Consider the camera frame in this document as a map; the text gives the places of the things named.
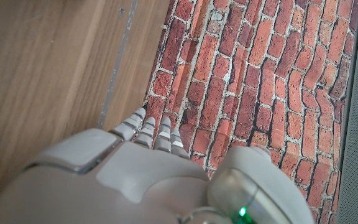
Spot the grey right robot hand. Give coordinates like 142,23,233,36
0,107,317,224

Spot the grey tape outline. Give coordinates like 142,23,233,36
97,0,139,129

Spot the red brick print backdrop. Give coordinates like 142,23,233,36
143,0,358,224

